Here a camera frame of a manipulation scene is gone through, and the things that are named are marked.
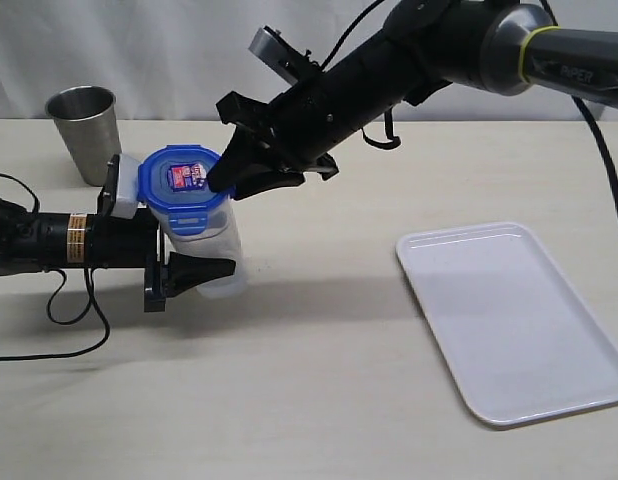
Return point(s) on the blue container lid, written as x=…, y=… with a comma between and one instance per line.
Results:
x=173, y=184

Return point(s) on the white backdrop curtain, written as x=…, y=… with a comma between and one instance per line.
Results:
x=167, y=60

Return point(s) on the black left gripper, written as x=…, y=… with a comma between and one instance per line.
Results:
x=137, y=243

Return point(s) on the white rectangular tray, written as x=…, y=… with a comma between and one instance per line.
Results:
x=519, y=341

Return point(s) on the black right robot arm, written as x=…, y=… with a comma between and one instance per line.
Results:
x=501, y=47

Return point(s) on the clear plastic tall container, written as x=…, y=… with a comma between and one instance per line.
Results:
x=206, y=228

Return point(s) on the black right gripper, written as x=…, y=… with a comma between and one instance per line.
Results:
x=276, y=142

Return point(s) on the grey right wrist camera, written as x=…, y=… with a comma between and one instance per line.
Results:
x=271, y=49

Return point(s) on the stainless steel cup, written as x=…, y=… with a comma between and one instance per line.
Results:
x=86, y=120

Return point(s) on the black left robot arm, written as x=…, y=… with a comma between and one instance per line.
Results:
x=33, y=241

